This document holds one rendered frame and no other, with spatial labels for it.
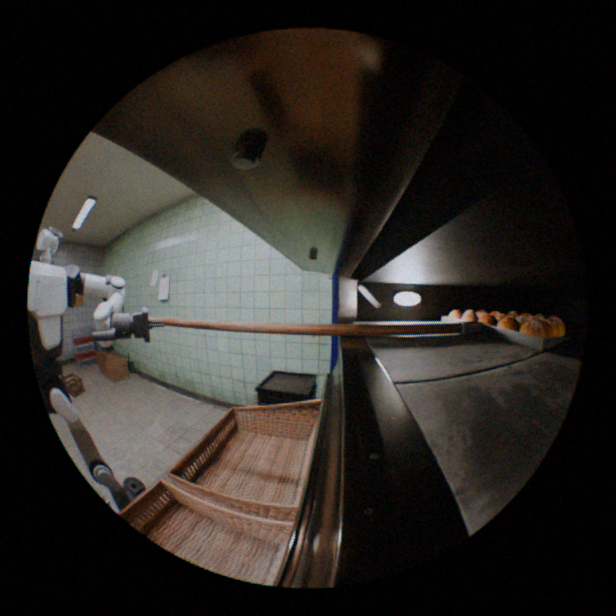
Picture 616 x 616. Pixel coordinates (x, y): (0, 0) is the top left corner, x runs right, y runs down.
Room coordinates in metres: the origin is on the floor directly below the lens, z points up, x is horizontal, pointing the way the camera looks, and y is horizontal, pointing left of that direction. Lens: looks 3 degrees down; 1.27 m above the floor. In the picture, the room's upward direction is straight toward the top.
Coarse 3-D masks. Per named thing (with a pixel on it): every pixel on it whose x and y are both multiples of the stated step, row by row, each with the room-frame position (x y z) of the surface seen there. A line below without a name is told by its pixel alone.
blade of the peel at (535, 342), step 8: (448, 320) 0.62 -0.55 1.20; (456, 320) 0.56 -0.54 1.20; (464, 320) 0.50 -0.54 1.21; (488, 328) 0.36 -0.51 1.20; (496, 328) 0.33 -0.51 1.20; (496, 336) 0.32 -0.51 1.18; (504, 336) 0.29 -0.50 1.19; (512, 336) 0.25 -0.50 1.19; (520, 336) 0.22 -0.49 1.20; (528, 336) 0.19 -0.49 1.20; (536, 336) 0.16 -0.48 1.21; (568, 336) 0.09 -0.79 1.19; (520, 344) 0.22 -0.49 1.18; (528, 344) 0.19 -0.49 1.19; (536, 344) 0.16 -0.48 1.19; (544, 344) 0.14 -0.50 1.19; (552, 344) 0.12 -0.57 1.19
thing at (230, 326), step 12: (168, 324) 0.55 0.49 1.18; (180, 324) 0.54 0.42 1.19; (192, 324) 0.53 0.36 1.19; (204, 324) 0.52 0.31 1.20; (216, 324) 0.51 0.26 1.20; (228, 324) 0.51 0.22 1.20; (240, 324) 0.50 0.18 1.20; (252, 324) 0.50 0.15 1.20; (264, 324) 0.49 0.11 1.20; (276, 324) 0.49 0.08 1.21; (288, 324) 0.49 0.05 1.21; (300, 324) 0.48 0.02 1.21; (312, 324) 0.48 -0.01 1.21; (324, 324) 0.48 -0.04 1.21; (336, 324) 0.47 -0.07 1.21; (348, 324) 0.47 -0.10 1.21; (360, 324) 0.46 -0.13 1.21; (372, 324) 0.46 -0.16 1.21; (384, 324) 0.46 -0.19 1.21; (396, 324) 0.45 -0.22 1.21; (408, 324) 0.44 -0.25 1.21; (420, 324) 0.44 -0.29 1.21; (432, 324) 0.43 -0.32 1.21; (444, 324) 0.42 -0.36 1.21; (456, 324) 0.42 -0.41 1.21
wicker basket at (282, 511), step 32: (224, 416) 0.71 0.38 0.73; (256, 416) 0.79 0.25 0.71; (288, 416) 0.76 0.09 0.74; (192, 448) 0.44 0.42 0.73; (224, 448) 0.63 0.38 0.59; (288, 448) 0.69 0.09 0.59; (192, 480) 0.36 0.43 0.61; (224, 480) 0.42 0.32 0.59; (256, 480) 0.46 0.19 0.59; (288, 480) 0.48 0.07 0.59; (256, 512) 0.23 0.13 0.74; (288, 512) 0.22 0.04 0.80
